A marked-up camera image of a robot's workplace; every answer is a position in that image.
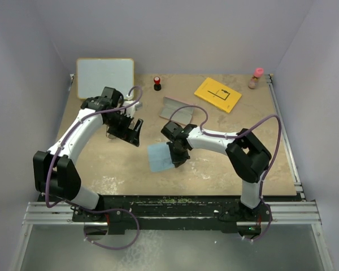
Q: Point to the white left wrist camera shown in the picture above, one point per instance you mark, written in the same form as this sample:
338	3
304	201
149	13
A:
132	107

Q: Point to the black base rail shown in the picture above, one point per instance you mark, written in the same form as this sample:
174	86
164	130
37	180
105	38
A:
178	213

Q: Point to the red black stamp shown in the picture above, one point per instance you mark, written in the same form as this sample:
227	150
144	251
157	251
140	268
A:
157	84

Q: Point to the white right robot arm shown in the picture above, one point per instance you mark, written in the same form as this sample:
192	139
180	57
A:
249	157

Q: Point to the blue cleaning cloth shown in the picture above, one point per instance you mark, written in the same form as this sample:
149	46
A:
159	157

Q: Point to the yellow framed whiteboard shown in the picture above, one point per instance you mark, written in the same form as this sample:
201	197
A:
94	74

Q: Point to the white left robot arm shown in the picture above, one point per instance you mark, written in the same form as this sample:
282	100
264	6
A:
55	173

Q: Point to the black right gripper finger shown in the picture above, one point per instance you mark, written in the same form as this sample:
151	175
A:
172	153
180	161

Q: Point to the yellow book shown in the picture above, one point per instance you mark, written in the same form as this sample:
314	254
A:
218	94

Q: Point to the pink glasses case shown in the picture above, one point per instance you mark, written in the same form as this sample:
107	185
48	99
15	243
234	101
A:
176	111

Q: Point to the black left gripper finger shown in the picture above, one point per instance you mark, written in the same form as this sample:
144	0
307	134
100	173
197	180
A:
134	136
122	135

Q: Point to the metal frame sunglasses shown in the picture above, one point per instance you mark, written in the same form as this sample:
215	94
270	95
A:
110	134

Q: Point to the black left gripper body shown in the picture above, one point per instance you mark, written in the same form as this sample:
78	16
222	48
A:
120	121

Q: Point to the pink capped small bottle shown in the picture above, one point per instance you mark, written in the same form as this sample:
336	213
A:
258	73

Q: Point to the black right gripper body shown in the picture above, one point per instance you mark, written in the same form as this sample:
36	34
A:
178	149

